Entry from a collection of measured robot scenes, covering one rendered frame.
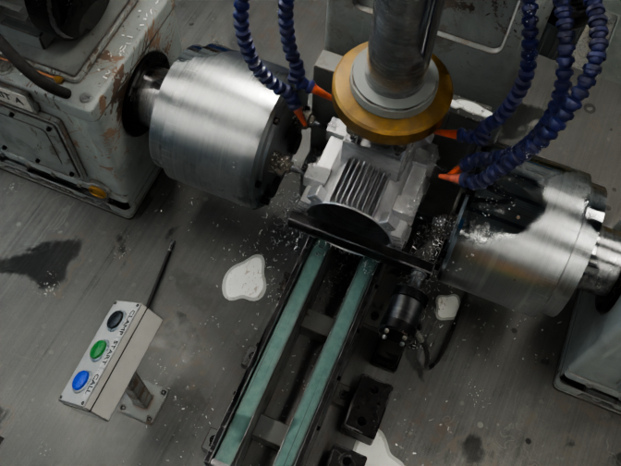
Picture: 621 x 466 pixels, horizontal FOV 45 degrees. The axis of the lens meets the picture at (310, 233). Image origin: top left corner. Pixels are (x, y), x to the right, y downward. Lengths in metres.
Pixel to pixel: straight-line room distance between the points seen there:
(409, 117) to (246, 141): 0.27
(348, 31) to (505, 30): 0.28
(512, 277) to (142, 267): 0.70
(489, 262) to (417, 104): 0.27
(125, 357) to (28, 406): 0.35
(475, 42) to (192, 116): 0.48
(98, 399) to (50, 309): 0.41
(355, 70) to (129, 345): 0.52
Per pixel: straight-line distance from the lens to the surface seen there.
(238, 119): 1.19
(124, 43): 1.30
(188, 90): 1.23
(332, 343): 1.27
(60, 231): 1.55
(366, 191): 1.19
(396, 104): 1.08
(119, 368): 1.13
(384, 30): 0.99
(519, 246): 1.15
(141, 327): 1.14
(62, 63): 1.28
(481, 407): 1.40
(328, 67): 1.26
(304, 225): 1.23
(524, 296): 1.19
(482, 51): 1.29
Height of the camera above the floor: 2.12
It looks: 63 degrees down
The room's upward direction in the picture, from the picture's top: 3 degrees clockwise
